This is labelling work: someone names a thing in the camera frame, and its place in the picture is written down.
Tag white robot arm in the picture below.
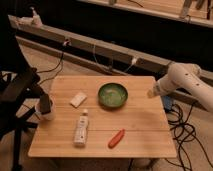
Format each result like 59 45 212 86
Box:
147 63 213 113

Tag green ceramic bowl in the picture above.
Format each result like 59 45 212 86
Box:
98 83 128 108

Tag white tube bottle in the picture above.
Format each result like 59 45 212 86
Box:
74 109 89 147

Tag grey metal rail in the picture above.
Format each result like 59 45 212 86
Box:
9 14 213 84

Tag black floor cables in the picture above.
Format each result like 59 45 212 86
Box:
164 103 213 171

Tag white cup with dark block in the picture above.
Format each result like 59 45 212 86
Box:
35 94 54 121

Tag black stand frame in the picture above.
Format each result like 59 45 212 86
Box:
0 11 46 171

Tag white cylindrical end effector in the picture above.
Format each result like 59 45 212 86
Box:
147 75 174 98

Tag white power adapter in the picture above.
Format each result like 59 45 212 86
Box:
18 7 43 27

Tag blue box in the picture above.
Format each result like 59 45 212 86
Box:
163 96 173 110

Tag wooden table board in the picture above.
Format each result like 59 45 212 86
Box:
28 76 177 158

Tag white rectangular block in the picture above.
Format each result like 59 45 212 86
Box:
70 92 87 108

